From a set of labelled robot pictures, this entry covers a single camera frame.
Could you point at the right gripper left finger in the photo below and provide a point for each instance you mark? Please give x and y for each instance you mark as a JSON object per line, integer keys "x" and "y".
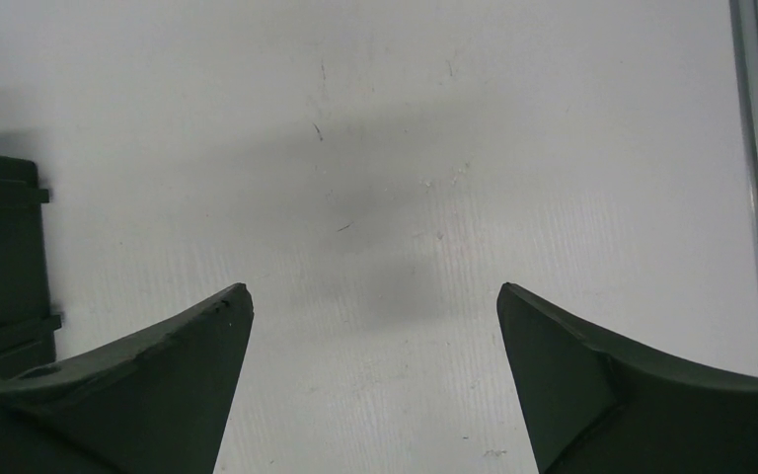
{"x": 155, "y": 401}

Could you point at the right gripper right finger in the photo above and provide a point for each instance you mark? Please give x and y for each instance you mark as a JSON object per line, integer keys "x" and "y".
{"x": 594, "y": 401}

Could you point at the black plastic bin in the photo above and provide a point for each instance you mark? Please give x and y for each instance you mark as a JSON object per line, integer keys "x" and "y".
{"x": 27, "y": 319}

